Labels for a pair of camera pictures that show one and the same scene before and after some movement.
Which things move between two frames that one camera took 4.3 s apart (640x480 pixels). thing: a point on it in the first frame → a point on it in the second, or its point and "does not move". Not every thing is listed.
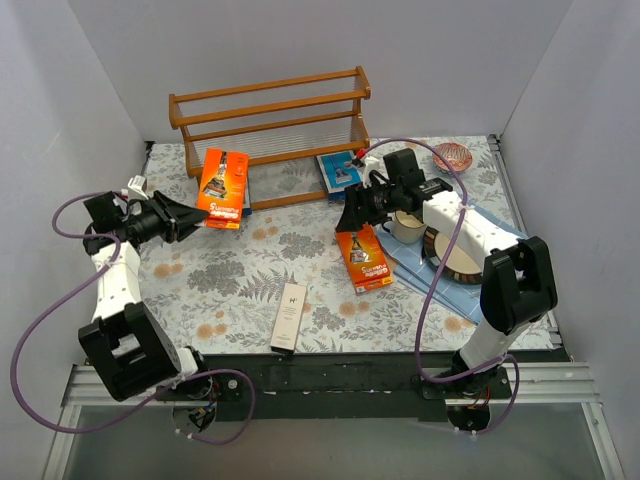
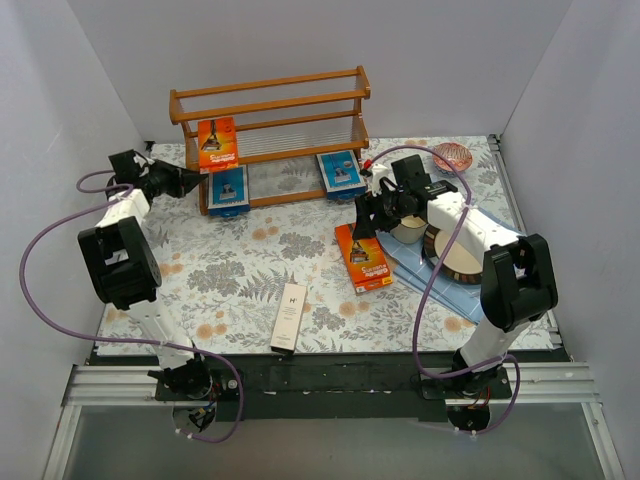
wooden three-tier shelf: [282, 124] does not move
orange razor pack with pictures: [222, 187] → [217, 145]
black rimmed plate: [461, 265] does not move
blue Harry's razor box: [339, 170] does not move
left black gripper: [167, 218] → [176, 179]
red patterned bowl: [457, 155] does not move
